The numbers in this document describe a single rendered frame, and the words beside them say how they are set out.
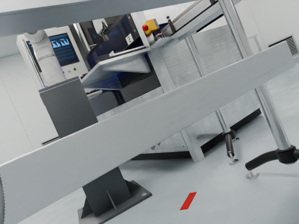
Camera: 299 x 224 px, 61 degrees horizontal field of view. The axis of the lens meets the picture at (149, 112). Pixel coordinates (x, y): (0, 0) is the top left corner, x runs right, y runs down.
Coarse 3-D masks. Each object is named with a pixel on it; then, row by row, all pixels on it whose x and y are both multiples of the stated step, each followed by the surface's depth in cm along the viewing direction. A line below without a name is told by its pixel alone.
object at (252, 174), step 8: (272, 152) 109; (280, 152) 104; (288, 152) 101; (296, 152) 100; (256, 160) 117; (264, 160) 113; (280, 160) 105; (288, 160) 102; (296, 160) 102; (248, 168) 122; (248, 176) 123; (256, 176) 122
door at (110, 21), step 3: (105, 18) 206; (108, 18) 203; (111, 18) 200; (114, 18) 196; (105, 21) 208; (108, 21) 205; (111, 21) 202; (114, 21) 198; (108, 24) 207; (111, 24) 203; (108, 27) 208
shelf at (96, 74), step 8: (120, 56) 162; (128, 56) 165; (136, 56) 177; (96, 64) 157; (104, 64) 158; (96, 72) 173; (104, 72) 186; (112, 72) 201; (88, 80) 191; (96, 80) 207
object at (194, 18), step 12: (204, 0) 139; (216, 0) 134; (240, 0) 135; (192, 12) 149; (204, 12) 142; (216, 12) 139; (168, 24) 171; (180, 24) 159; (192, 24) 152; (204, 24) 158; (180, 36) 163
